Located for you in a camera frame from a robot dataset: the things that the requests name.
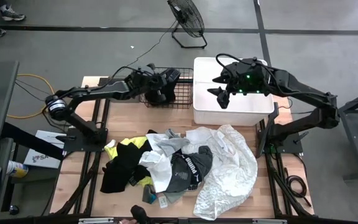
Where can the large white textured cloth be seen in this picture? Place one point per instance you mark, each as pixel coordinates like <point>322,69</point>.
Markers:
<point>228,174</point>

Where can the black floor fan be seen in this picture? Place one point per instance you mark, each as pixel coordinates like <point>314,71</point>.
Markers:
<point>190,18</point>

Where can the small black knob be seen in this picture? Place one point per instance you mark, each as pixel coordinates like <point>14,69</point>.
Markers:
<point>13,210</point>

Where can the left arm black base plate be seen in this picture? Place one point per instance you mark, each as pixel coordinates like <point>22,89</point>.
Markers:
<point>73,144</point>

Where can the white paper box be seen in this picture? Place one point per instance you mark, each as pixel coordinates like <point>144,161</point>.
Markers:
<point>42,155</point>

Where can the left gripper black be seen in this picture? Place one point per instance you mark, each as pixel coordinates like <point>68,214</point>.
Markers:
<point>145,82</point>

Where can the black aluminium table frame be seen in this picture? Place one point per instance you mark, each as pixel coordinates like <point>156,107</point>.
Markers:
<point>89,193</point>

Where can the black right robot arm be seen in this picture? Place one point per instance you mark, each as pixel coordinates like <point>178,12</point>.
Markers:
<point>303,90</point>

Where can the dark Puma waistband garment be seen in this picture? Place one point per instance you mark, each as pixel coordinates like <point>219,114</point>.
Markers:
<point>182,177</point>

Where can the white yellow spray can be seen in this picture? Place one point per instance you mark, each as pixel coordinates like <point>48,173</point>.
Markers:
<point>17,169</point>

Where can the white paper tag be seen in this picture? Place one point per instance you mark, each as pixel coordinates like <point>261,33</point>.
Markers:
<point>163,201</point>

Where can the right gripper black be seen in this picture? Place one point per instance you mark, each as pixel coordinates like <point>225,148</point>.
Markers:
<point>236,77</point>

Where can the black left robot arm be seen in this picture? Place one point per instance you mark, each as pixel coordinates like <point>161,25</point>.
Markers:
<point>104,90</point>

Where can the white perforated plastic basket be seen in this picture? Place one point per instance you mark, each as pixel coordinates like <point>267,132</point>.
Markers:
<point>207,105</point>

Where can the black diagonal bar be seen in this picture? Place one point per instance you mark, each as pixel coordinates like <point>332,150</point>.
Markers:
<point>30,140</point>

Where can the silver metal bracket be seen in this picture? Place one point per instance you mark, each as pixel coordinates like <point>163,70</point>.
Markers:
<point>269,221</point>
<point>95,220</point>

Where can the pale green knit cloth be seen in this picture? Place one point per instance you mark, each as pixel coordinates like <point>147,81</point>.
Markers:
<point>174,196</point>

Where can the white shirt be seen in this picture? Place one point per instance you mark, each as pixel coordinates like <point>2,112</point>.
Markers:
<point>160,171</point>

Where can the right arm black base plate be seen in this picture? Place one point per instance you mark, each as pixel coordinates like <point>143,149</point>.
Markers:
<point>291,146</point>

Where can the grey cloth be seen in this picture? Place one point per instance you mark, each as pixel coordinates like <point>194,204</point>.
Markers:
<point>172,144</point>

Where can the grey teal knit item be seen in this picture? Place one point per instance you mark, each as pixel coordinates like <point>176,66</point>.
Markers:
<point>149,194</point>

